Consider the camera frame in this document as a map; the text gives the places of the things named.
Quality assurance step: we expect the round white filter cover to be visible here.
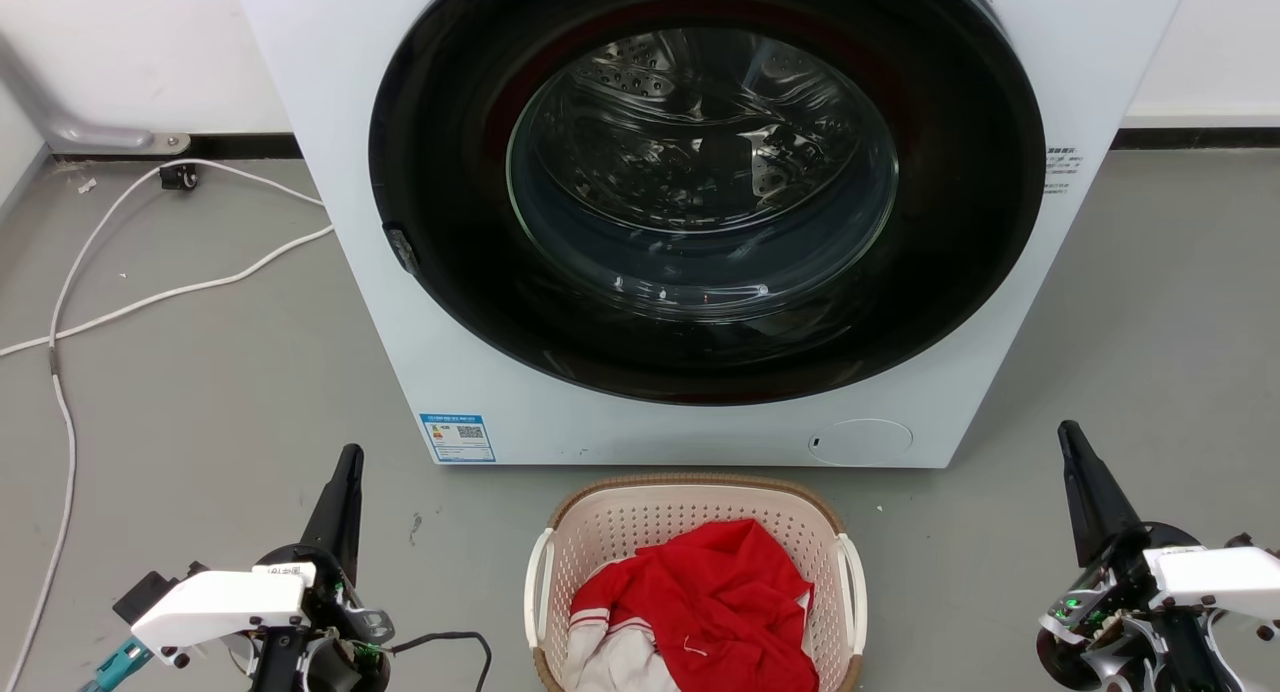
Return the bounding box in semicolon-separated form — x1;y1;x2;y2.
808;419;914;467

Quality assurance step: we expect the white front-loading washing machine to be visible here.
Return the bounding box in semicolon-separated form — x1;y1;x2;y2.
230;0;1196;470

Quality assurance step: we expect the thin white cable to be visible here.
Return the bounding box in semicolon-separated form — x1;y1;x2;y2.
0;158;328;692

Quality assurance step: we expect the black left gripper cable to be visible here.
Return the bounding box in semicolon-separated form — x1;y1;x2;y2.
388;630;493;692

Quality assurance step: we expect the thick white power cable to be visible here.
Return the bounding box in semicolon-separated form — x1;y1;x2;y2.
0;224;336;359

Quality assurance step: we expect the round black glass washer door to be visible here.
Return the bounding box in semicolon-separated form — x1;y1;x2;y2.
368;0;1047;406

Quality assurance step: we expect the grey bent drain pipe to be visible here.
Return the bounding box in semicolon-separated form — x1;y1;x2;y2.
0;32;192;155

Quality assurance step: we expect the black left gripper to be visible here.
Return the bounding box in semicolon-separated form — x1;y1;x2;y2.
250;444;394;692

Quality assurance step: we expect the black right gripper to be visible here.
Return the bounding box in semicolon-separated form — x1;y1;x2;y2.
1035;420;1243;692

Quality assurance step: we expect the beige plastic laundry basket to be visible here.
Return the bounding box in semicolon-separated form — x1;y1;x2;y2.
524;474;869;692

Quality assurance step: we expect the blue energy label sticker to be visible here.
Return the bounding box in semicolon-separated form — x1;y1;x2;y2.
419;413;497;464

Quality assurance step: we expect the red and white garment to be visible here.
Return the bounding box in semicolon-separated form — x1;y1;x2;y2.
563;518;819;692

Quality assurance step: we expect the grey washer door latch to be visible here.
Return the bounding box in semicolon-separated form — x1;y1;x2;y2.
385;222;422;276

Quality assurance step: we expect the small text warning sticker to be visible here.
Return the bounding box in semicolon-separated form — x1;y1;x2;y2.
1045;147;1087;196

